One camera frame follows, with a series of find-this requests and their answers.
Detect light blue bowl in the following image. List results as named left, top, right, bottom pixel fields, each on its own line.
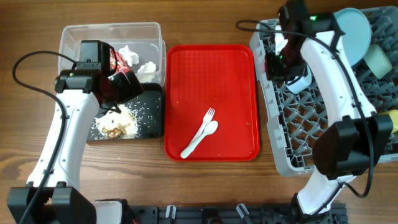
left=286, top=64, right=312, bottom=94

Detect red snack wrapper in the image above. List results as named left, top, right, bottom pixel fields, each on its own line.
left=109, top=49, right=131, bottom=75

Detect rice and food scraps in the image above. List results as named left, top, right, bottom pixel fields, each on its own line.
left=91, top=104, right=156, bottom=140

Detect white tissue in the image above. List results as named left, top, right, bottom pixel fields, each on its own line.
left=136, top=62, right=157, bottom=83
left=118, top=45, right=139, bottom=67

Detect light blue plate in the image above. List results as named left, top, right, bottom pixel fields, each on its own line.
left=334, top=7, right=372, bottom=66

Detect mint green bowl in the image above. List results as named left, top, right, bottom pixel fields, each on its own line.
left=363, top=44, right=392, bottom=79

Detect yellow plastic cup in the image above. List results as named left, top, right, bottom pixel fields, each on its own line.
left=379, top=110, right=398, bottom=134

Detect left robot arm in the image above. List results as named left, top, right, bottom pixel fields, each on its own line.
left=7, top=40, right=144, bottom=223

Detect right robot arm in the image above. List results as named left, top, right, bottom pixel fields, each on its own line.
left=266, top=1, right=394, bottom=223

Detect grey dishwasher rack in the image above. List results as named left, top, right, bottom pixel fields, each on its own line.
left=249, top=6, right=397, bottom=177

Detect black plastic tray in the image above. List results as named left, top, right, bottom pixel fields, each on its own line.
left=87, top=83, right=164, bottom=142

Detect clear plastic bin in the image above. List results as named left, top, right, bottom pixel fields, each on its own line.
left=59, top=22, right=166, bottom=86

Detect red serving tray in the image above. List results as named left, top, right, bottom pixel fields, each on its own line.
left=164, top=44, right=260, bottom=162

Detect white plastic fork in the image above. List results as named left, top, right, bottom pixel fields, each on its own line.
left=190, top=108, right=215, bottom=143

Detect white plastic spoon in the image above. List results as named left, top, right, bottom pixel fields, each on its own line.
left=180, top=121, right=218, bottom=159

